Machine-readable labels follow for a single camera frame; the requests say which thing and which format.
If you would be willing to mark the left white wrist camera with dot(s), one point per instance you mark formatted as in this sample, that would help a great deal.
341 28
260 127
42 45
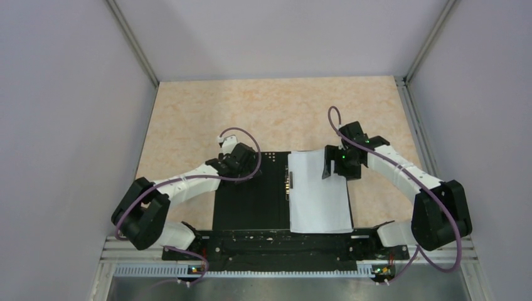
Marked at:
227 144

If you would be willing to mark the white paper sheet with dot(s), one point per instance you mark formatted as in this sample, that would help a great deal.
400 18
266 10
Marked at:
320 209

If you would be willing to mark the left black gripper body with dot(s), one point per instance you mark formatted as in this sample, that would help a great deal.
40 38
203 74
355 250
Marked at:
250 170

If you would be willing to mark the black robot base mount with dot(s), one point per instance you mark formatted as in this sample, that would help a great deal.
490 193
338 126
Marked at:
285 251

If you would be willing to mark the grey black file folder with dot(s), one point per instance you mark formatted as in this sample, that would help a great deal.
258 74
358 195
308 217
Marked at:
261 203

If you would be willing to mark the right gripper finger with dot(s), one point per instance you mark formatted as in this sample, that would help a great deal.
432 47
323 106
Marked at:
329 157
351 173

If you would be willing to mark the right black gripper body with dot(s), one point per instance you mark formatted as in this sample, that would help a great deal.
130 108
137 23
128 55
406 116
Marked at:
344 157

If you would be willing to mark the white slotted cable duct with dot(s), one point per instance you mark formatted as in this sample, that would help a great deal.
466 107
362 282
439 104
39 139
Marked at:
175 270

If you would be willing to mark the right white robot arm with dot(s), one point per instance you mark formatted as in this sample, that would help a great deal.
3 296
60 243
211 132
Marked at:
440 211

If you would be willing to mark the white paper stack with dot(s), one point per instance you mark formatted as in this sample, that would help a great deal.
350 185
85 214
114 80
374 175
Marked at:
305 168

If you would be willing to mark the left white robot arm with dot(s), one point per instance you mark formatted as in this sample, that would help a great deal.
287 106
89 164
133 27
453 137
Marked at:
141 215

